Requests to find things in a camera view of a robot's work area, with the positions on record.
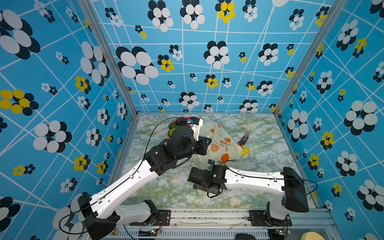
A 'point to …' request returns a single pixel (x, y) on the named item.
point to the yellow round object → (312, 235)
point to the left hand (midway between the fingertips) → (213, 140)
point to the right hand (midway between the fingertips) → (200, 187)
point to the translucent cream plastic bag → (223, 148)
